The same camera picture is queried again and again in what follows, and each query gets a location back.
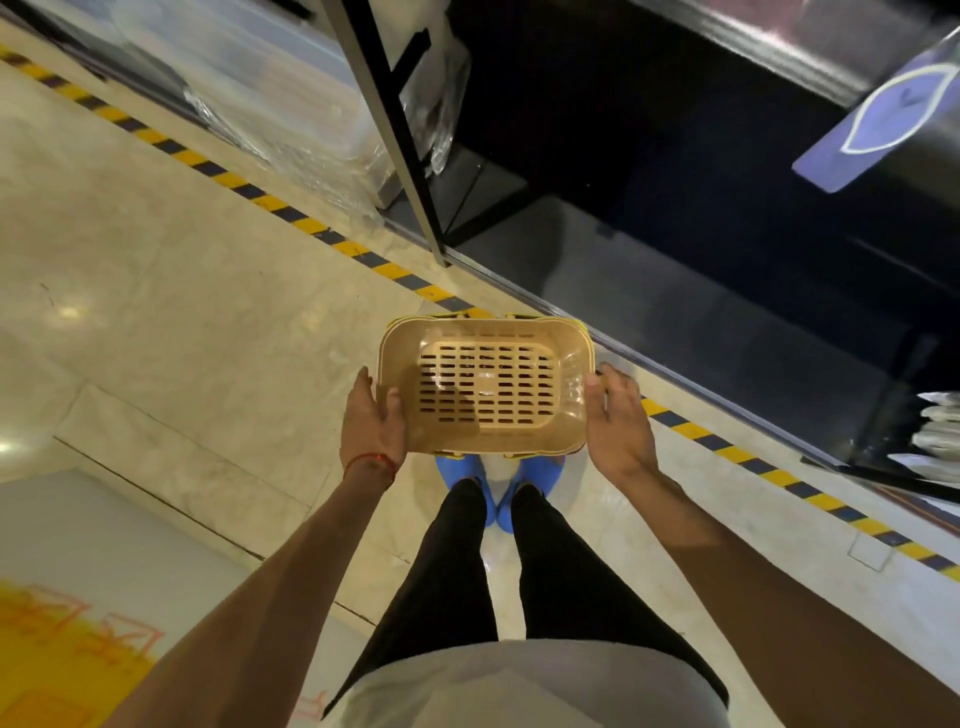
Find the person's right hand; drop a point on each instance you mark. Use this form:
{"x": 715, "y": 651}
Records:
{"x": 619, "y": 435}

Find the person's left hand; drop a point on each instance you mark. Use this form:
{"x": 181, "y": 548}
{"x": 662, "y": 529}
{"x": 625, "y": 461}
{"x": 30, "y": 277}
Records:
{"x": 367, "y": 435}

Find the brown basket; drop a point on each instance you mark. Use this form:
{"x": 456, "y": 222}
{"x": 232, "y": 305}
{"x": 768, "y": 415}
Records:
{"x": 401, "y": 427}

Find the black metal shelf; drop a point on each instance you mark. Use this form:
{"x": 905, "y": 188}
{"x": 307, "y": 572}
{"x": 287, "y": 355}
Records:
{"x": 712, "y": 300}

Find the person's right forearm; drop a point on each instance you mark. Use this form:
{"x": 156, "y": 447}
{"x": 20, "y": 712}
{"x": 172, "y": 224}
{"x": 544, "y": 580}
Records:
{"x": 787, "y": 615}

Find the person's left forearm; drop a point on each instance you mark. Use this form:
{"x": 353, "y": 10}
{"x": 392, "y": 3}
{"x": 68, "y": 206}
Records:
{"x": 247, "y": 615}

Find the blue right slipper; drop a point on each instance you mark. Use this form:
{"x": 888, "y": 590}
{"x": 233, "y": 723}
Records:
{"x": 536, "y": 472}

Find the blue slipper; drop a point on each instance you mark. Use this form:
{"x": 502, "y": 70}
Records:
{"x": 536, "y": 472}
{"x": 465, "y": 471}

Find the blue left slipper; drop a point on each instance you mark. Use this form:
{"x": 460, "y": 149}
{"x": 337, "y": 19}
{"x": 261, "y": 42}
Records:
{"x": 465, "y": 471}

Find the black trousers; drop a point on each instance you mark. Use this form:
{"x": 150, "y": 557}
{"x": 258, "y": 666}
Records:
{"x": 450, "y": 585}

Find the white shirt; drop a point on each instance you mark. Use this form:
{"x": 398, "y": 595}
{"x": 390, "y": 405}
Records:
{"x": 525, "y": 690}

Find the clear plastic wrap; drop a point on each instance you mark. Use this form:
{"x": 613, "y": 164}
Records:
{"x": 300, "y": 157}

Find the white flat packets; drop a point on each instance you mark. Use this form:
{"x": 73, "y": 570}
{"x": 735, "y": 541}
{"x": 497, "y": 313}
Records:
{"x": 937, "y": 439}

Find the yellow grey display platform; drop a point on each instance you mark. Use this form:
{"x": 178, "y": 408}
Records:
{"x": 75, "y": 562}

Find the clear wrapped storage box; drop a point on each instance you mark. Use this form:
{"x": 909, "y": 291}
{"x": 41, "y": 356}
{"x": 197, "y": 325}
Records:
{"x": 285, "y": 97}

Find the pale purple hanging tag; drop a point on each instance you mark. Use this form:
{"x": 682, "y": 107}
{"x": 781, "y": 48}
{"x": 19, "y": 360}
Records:
{"x": 885, "y": 120}

